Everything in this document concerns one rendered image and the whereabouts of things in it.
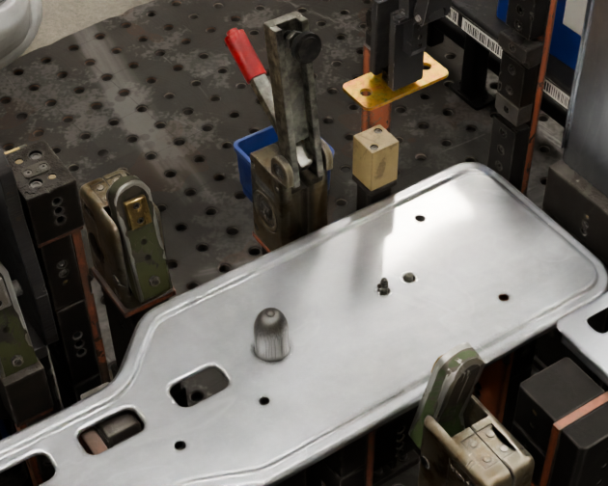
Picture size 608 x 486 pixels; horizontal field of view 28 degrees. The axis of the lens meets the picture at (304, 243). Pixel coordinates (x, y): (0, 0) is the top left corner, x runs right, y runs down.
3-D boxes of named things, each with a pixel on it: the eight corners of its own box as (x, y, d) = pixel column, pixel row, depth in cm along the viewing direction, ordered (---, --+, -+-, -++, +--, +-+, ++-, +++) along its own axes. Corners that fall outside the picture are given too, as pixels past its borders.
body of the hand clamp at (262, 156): (289, 405, 143) (282, 186, 118) (259, 368, 147) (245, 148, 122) (330, 383, 145) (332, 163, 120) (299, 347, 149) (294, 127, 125)
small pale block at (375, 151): (363, 384, 145) (372, 153, 119) (346, 365, 147) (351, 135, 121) (387, 371, 146) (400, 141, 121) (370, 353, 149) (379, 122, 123)
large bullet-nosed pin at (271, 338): (266, 377, 110) (264, 330, 105) (249, 355, 112) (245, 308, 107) (296, 363, 111) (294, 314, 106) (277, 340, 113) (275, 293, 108)
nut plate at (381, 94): (367, 113, 95) (368, 100, 94) (339, 88, 97) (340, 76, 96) (451, 75, 98) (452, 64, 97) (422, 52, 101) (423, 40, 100)
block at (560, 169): (583, 414, 142) (628, 230, 120) (515, 348, 149) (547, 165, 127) (602, 402, 143) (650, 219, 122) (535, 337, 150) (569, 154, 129)
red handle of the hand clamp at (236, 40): (290, 173, 117) (215, 33, 119) (285, 179, 119) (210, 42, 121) (326, 156, 119) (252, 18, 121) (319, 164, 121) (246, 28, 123)
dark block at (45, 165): (90, 471, 137) (25, 199, 107) (64, 428, 141) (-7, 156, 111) (129, 449, 139) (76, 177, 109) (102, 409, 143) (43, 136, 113)
